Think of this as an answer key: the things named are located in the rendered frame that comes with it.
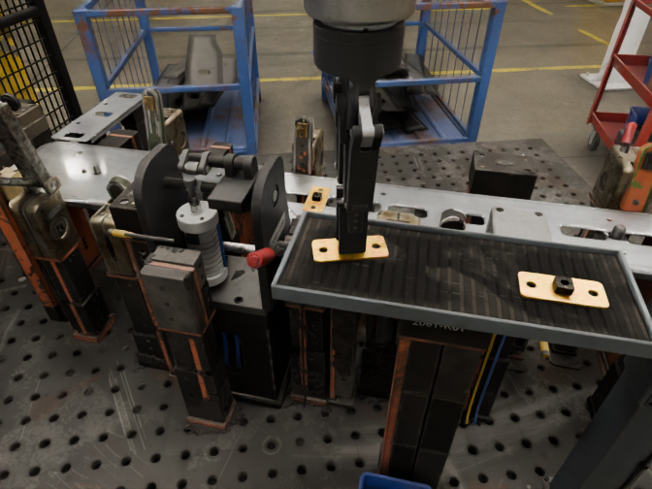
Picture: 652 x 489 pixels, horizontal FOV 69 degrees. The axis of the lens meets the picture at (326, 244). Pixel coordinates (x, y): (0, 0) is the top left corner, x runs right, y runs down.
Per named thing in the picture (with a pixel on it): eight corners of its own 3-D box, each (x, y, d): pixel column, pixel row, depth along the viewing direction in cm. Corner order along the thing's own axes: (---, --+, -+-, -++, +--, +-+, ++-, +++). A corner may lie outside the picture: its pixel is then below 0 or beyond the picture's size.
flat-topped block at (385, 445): (438, 455, 82) (496, 261, 54) (436, 503, 76) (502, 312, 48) (380, 443, 84) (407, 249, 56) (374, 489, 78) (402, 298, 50)
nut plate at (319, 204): (312, 186, 94) (312, 181, 93) (331, 189, 93) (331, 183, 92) (302, 211, 87) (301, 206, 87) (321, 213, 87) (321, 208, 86)
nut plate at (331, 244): (382, 237, 56) (383, 228, 55) (389, 257, 53) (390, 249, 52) (311, 242, 55) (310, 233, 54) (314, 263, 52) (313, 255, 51)
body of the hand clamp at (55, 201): (116, 319, 106) (61, 187, 84) (99, 343, 101) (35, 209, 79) (92, 315, 107) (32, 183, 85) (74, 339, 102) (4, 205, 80)
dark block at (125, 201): (206, 355, 99) (162, 183, 72) (191, 383, 94) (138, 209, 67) (183, 351, 100) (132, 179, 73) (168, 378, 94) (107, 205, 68)
